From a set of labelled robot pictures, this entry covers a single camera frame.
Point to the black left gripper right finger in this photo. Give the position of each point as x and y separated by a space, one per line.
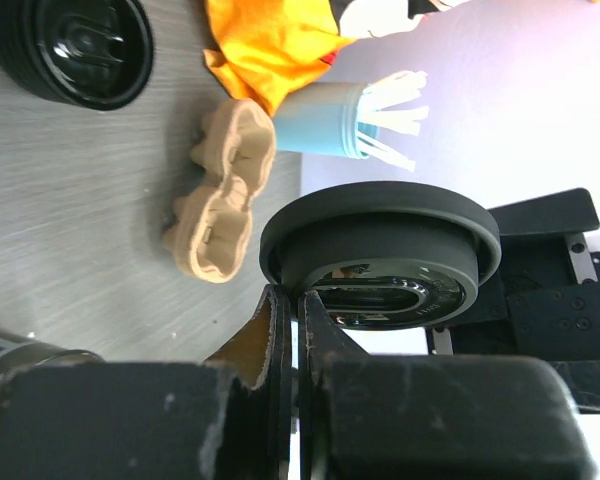
320 341

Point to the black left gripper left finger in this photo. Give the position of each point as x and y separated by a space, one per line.
257 423

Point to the translucent single black cup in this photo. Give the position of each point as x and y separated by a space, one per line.
18 352

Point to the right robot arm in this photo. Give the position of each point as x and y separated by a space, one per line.
544 299

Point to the black coffee cup far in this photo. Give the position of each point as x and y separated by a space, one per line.
92 54

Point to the blue straw holder cup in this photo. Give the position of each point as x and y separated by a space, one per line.
323 118

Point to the white wrapped straws bundle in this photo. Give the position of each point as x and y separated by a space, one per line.
376 108

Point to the orange Mickey Mouse pillow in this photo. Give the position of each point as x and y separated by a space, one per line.
267 49

